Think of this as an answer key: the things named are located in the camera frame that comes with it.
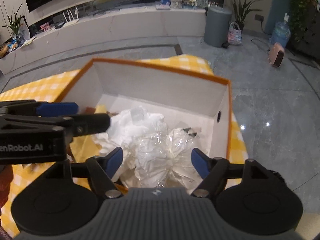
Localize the black picture frame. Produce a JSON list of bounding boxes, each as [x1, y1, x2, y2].
[[16, 15, 31, 40]]

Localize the red gift box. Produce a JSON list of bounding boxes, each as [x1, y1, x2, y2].
[[0, 165, 14, 207]]

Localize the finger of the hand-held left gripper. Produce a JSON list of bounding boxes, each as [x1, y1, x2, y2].
[[0, 113, 111, 138], [0, 100, 79, 118]]

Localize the bushy green plant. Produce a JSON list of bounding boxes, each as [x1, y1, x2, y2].
[[273, 0, 318, 43]]

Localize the yellow checked blanket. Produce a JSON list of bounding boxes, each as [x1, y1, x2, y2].
[[0, 54, 251, 238]]

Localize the blue water jug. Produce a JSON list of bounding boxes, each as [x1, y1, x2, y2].
[[269, 13, 291, 46]]

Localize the clear plastic bag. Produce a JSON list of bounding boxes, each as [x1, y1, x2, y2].
[[135, 127, 203, 188]]

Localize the woven handbag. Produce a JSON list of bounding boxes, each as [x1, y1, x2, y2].
[[227, 22, 243, 45]]

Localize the white marble television console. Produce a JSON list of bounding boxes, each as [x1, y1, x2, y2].
[[0, 4, 208, 76]]

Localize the dark cabinet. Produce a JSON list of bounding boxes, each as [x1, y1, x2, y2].
[[287, 2, 320, 61]]

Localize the orange cardboard box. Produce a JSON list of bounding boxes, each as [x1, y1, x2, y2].
[[54, 58, 234, 189]]

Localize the snack packets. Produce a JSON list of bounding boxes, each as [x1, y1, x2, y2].
[[6, 38, 21, 52]]

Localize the green plant in vase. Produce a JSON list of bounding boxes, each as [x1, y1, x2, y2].
[[2, 3, 26, 43]]

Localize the black cables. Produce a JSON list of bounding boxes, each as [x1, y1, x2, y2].
[[92, 4, 121, 16]]

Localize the long-leaf potted plant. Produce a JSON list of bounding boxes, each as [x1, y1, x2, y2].
[[220, 0, 268, 28]]

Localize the white router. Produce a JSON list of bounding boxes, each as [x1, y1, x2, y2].
[[62, 8, 80, 27]]

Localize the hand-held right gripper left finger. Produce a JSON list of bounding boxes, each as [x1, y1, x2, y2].
[[40, 147, 124, 199]]

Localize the grey trash bin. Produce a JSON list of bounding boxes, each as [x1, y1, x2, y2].
[[203, 5, 233, 48]]

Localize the loose papers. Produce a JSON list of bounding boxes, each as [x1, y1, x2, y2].
[[21, 36, 37, 47]]

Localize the white plastic bag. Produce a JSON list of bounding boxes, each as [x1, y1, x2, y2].
[[92, 106, 171, 188]]

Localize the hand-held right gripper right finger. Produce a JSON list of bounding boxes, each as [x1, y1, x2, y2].
[[191, 148, 272, 198]]

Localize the pink heater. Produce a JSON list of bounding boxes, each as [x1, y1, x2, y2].
[[268, 42, 286, 68]]

